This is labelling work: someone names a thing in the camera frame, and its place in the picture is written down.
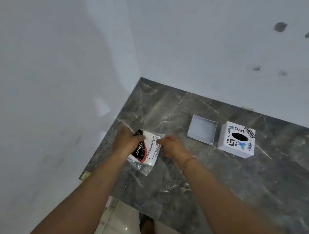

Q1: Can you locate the person's right forearm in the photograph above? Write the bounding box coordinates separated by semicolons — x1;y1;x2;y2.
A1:
179;157;286;234

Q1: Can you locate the person's left hand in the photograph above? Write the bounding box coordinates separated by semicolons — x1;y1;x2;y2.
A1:
112;126;147;158

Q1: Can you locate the person's left forearm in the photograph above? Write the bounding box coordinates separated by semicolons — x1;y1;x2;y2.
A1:
30;151;136;234

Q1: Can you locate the white tissue box base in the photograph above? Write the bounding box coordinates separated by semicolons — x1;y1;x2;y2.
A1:
186;114;218;146

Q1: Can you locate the person's right hand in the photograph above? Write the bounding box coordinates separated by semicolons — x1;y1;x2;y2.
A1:
156;136;193;167

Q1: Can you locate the clear Dove tissue wrapper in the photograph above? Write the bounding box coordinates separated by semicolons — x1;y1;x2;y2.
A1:
127;129;165;176

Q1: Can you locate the white stickered tissue box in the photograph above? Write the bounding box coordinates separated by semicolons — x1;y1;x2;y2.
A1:
217;121;256;159

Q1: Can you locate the orange thread bracelet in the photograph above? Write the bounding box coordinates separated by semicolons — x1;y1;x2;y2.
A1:
182;156;198;176

